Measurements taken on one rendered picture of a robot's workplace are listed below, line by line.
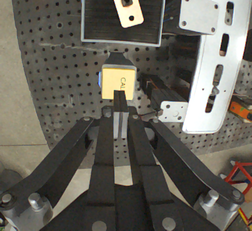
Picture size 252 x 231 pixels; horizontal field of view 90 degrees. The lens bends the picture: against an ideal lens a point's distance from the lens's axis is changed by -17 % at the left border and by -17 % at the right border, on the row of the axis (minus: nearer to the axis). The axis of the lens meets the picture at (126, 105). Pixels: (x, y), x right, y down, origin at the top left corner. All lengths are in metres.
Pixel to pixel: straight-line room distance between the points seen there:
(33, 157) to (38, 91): 1.50
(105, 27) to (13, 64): 1.56
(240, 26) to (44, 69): 0.84
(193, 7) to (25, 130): 1.96
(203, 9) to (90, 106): 0.66
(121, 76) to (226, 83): 0.41
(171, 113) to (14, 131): 1.93
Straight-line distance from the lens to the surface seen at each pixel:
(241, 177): 2.86
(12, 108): 1.97
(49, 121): 0.93
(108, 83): 0.29
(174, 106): 0.45
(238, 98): 0.67
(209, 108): 0.61
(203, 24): 0.38
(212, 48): 0.53
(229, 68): 0.58
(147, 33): 0.28
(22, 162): 2.45
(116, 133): 0.16
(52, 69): 0.81
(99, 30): 0.28
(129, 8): 0.28
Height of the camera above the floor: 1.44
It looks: 66 degrees down
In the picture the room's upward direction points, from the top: 170 degrees clockwise
